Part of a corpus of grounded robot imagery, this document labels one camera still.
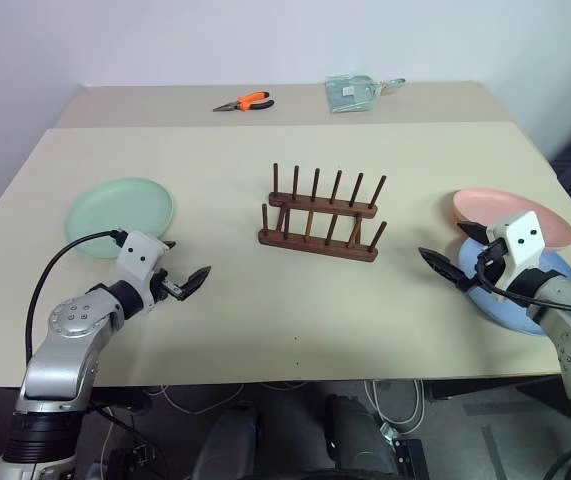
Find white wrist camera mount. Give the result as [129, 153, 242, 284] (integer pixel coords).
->
[114, 230, 170, 307]
[484, 210, 551, 294]

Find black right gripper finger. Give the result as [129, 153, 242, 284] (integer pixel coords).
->
[417, 246, 472, 292]
[456, 219, 490, 247]

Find blue plate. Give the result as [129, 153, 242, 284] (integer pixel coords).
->
[457, 238, 571, 336]

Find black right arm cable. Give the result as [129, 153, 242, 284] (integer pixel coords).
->
[473, 248, 571, 317]

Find green plate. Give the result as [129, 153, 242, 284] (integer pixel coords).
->
[63, 178, 176, 260]

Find dark rounded shape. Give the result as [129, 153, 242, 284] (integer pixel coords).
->
[197, 399, 261, 480]
[324, 393, 397, 480]

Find black floor box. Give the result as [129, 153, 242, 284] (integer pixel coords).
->
[389, 438, 429, 480]

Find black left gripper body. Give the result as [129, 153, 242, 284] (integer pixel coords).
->
[149, 268, 189, 304]

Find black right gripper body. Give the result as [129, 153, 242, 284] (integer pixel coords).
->
[464, 238, 512, 294]

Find orange-handled pliers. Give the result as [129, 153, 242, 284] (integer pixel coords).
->
[212, 90, 276, 113]

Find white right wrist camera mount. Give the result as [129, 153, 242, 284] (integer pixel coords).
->
[484, 210, 551, 294]

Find white floor cable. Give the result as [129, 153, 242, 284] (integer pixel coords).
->
[363, 379, 427, 437]
[157, 383, 247, 412]

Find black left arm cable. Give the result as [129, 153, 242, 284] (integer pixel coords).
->
[24, 228, 130, 362]

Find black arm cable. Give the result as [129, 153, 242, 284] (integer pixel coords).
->
[473, 248, 571, 317]
[24, 228, 130, 362]

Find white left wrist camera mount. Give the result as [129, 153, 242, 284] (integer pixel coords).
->
[114, 230, 170, 307]

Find green packaged pouch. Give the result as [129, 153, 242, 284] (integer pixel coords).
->
[324, 73, 380, 114]

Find red plate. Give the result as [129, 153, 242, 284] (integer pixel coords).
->
[452, 187, 571, 252]

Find wooden dish rack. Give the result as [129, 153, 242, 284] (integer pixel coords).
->
[257, 162, 389, 264]

